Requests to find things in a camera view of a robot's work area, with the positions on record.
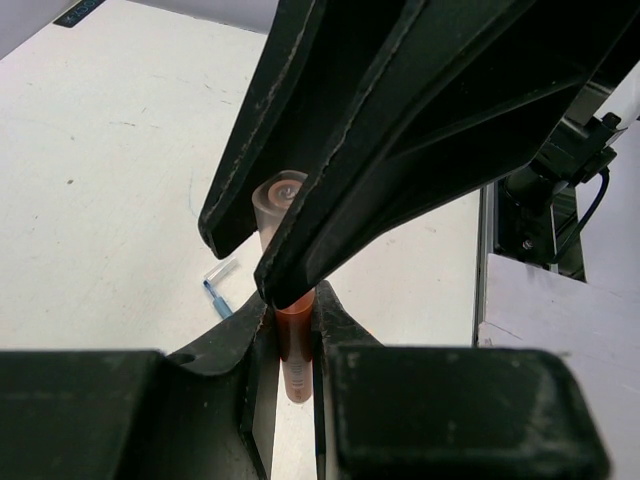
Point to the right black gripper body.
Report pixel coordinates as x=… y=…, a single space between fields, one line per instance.
x=581 y=144

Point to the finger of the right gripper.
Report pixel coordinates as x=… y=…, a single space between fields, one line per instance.
x=468 y=93
x=315 y=56

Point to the right black corner label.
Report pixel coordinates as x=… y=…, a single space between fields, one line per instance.
x=78 y=12

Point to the orange pen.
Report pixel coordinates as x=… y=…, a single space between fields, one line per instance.
x=294 y=326

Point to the light blue pen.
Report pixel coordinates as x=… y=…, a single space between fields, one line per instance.
x=219 y=303

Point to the clear orange pen cap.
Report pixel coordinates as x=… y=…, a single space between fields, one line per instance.
x=272 y=199

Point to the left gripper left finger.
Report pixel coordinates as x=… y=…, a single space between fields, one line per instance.
x=206 y=411

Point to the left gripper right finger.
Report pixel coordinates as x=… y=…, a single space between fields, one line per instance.
x=417 y=412

